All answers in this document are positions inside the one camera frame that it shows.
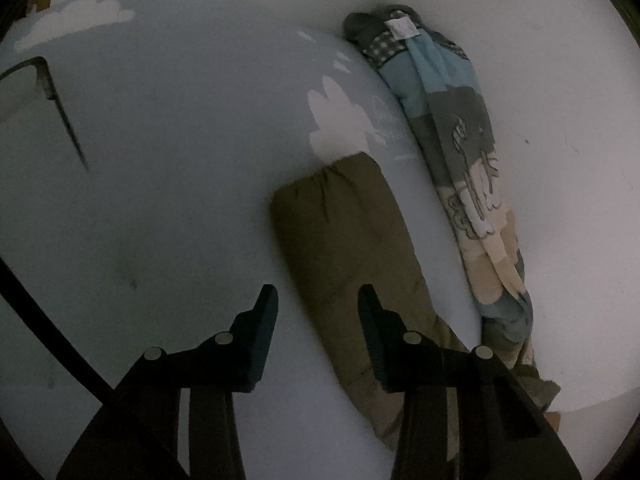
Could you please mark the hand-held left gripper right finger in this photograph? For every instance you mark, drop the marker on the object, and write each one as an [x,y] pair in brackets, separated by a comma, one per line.
[371,322]

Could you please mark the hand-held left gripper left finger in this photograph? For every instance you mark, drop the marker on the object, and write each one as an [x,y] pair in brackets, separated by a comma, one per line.
[266,322]

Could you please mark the olive green padded jacket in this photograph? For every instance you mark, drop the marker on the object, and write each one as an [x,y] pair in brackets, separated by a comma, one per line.
[350,240]

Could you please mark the light blue cloud-print bed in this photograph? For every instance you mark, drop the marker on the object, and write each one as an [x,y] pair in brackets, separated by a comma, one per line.
[175,160]

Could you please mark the patchwork cartoon print quilt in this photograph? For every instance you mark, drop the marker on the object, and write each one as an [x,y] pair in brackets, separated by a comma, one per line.
[450,125]

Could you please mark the black frame eyeglasses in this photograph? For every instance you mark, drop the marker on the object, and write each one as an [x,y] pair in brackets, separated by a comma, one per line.
[50,91]

